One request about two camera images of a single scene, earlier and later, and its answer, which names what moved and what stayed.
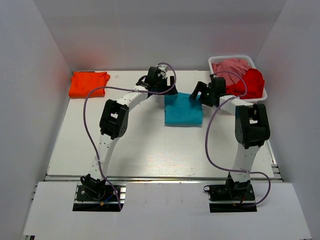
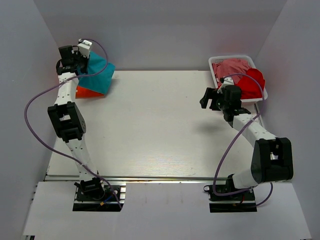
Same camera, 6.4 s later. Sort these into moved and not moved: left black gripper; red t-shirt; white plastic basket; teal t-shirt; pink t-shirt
Moved: teal t-shirt; left black gripper
Not moved: red t-shirt; pink t-shirt; white plastic basket
